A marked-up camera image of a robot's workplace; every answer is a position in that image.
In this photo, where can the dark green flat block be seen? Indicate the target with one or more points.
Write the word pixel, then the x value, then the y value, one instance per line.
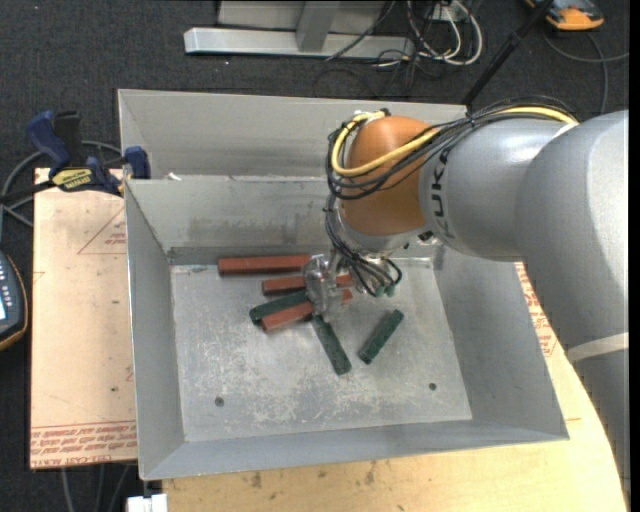
pixel 275 305
pixel 334 350
pixel 381 337

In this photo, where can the red-brown flat block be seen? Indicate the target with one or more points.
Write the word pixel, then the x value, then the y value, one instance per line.
pixel 260 264
pixel 287 316
pixel 282 285

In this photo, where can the brown cardboard board red print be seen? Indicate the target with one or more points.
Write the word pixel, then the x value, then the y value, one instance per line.
pixel 80 310

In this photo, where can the black cylinder on white bracket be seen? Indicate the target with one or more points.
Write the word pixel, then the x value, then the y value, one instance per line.
pixel 425 237

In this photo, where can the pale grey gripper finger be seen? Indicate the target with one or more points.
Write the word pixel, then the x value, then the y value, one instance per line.
pixel 318 307
pixel 336 305

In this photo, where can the grey metal bin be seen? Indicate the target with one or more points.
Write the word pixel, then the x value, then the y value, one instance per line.
pixel 280 380

